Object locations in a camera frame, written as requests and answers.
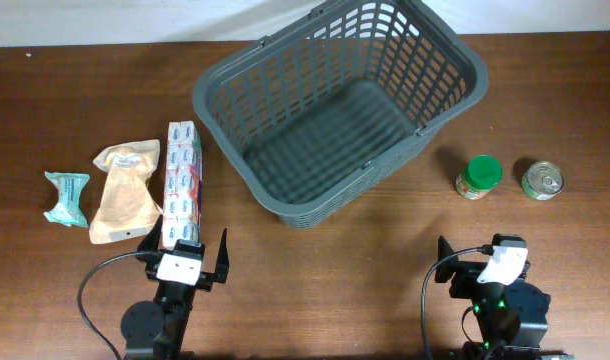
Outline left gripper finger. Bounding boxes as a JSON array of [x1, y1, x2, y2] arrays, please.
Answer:
[[214, 228, 230, 284], [137, 215, 163, 252]]

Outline brown paper pouch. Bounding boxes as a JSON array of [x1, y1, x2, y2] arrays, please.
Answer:
[[89, 139, 162, 245]]

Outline multipack of tissue packets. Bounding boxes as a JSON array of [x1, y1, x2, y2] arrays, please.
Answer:
[[161, 121, 202, 250]]

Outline teal snack wrapper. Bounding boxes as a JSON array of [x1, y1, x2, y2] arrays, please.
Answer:
[[43, 172, 90, 228]]

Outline green lid jar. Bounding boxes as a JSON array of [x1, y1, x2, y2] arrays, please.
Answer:
[[455, 155, 503, 200]]

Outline small tin can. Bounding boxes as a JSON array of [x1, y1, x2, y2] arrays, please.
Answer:
[[521, 161, 564, 201]]

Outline grey plastic shopping basket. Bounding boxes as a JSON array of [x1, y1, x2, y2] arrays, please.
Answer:
[[193, 0, 489, 228]]

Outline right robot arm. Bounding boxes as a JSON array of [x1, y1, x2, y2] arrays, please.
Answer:
[[435, 233, 551, 359]]

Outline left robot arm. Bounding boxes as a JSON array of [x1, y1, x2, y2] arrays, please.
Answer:
[[120, 218, 230, 360]]

